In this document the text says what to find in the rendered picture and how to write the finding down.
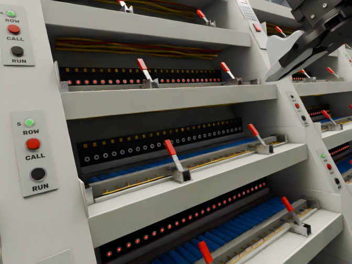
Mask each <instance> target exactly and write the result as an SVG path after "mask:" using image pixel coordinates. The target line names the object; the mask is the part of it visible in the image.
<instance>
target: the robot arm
mask: <svg viewBox="0 0 352 264"><path fill-rule="evenodd" d="M286 1H287V2H288V4H289V5H290V7H291V8H292V10H291V11H290V12H291V14H292V15H293V17H294V18H295V20H296V21H297V22H298V23H302V24H303V25H304V27H305V28H306V29H307V31H306V32H304V31H302V30H298V31H296V32H294V33H293V34H292V35H291V36H289V37H286V38H284V39H283V38H281V37H278V36H276V35H273V36H271V37H270V38H269V39H268V40H267V42H266V50H267V54H268V58H269V61H270V70H269V71H268V72H267V74H266V75H265V77H264V81H265V82H274V81H280V80H282V79H284V78H286V77H289V76H291V75H293V74H295V73H297V72H299V71H300V70H302V69H304V68H307V67H308V66H310V65H312V64H314V63H316V62H317V61H319V60H321V59H322V58H324V57H326V56H327V55H329V54H331V53H332V52H334V51H335V50H337V49H338V48H339V47H341V46H342V45H344V44H346V43H347V42H349V41H351V40H352V0H286Z"/></svg>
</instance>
